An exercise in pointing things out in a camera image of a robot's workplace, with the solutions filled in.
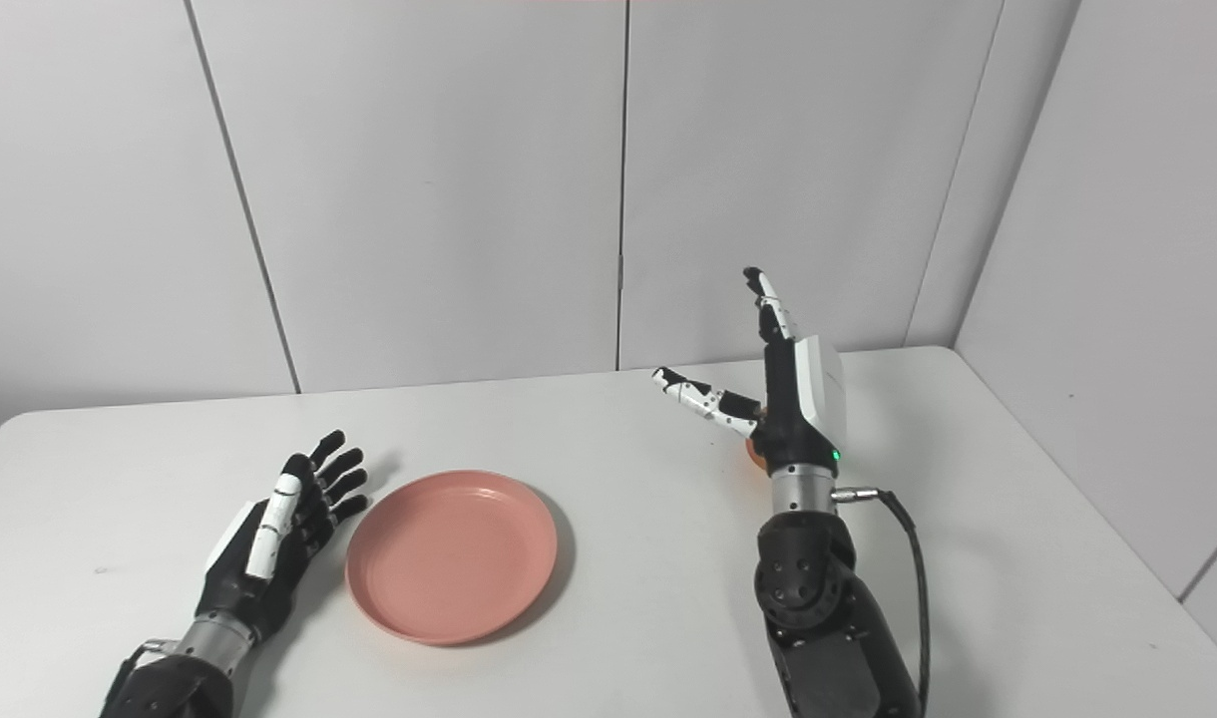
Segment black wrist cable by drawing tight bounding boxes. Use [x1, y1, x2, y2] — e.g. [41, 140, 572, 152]
[830, 486, 932, 718]
[100, 639, 176, 714]

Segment red yellow apple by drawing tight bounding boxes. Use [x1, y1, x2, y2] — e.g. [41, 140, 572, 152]
[745, 402, 771, 472]

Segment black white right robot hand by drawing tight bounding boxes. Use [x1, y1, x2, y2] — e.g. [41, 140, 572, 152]
[652, 266, 849, 475]

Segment pink round plate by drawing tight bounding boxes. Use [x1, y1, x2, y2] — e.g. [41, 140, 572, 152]
[345, 471, 559, 646]

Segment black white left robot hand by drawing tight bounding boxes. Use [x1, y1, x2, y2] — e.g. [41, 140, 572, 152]
[195, 430, 370, 644]

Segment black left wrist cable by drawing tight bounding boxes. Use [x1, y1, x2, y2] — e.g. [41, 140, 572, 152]
[100, 639, 176, 714]

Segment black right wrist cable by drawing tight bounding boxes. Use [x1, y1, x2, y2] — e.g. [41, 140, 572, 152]
[830, 486, 932, 718]

